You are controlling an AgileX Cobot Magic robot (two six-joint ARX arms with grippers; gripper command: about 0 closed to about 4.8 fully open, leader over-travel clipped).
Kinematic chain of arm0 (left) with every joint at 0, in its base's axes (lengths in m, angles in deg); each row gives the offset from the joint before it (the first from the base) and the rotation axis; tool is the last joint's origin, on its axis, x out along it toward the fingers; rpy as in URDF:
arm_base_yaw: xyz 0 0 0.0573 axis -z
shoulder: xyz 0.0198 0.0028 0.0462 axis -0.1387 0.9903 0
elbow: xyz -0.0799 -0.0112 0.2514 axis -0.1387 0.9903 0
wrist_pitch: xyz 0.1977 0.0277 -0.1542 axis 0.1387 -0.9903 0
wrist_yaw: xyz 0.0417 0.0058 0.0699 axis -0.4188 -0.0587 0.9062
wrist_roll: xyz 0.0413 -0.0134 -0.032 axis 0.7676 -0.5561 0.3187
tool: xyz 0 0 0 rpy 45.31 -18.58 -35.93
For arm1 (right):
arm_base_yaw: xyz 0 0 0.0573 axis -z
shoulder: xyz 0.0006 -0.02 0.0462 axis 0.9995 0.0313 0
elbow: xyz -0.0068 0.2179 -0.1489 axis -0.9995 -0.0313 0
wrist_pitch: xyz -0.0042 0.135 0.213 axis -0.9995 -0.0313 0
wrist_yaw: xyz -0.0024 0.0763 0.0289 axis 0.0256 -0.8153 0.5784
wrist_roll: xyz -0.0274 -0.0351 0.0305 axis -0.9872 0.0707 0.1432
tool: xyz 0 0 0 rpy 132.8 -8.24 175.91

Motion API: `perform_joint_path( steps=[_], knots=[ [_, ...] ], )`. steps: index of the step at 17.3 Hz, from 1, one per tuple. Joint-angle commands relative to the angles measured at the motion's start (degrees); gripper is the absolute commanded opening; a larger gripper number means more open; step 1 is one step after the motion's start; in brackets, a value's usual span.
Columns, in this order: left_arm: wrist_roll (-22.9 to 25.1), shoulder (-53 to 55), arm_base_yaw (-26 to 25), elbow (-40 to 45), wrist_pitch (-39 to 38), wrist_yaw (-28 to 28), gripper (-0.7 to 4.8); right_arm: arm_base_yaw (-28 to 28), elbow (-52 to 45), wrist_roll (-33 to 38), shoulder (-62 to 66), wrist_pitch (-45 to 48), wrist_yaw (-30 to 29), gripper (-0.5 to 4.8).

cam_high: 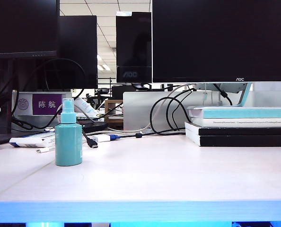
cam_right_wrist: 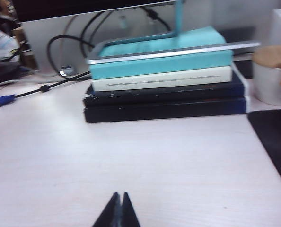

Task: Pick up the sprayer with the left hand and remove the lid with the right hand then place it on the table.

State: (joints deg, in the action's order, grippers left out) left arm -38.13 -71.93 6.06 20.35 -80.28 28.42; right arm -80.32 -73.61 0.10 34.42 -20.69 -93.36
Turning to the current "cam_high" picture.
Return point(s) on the white cream tube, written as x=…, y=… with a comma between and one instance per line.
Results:
x=83, y=105

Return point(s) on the black monitor with button row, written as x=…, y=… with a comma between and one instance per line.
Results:
x=22, y=26

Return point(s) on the purple and white name sign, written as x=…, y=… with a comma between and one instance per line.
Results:
x=46, y=104

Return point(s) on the narrow black AOC monitor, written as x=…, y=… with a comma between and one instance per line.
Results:
x=133, y=42

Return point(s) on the grey desk partition panel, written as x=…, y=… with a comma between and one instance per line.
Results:
x=138, y=108

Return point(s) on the dark monitor stand column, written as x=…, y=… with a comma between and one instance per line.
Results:
x=1, y=78

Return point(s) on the silver monitor stand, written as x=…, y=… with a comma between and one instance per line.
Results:
x=245, y=94

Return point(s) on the black monitor stand foot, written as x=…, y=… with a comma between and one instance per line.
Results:
x=140, y=86

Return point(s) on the wooden box frame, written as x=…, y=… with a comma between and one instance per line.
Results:
x=113, y=101

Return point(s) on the thin black book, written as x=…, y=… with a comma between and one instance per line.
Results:
x=244, y=131

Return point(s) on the white adapter with blue plug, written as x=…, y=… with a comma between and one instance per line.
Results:
x=102, y=137

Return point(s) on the white and blue carton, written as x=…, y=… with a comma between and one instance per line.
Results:
x=29, y=142

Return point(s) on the small dark background monitor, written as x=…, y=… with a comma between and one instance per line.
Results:
x=121, y=92

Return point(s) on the teal spine book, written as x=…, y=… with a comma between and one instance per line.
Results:
x=244, y=113

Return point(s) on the white spine book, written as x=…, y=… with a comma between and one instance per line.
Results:
x=225, y=122

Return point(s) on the teal spray bottle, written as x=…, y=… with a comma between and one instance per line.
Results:
x=68, y=142

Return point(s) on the large black AOC monitor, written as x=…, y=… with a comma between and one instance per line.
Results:
x=221, y=40

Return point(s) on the black flat device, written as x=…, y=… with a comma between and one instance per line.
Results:
x=93, y=126

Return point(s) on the black office chair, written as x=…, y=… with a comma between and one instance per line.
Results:
x=102, y=91

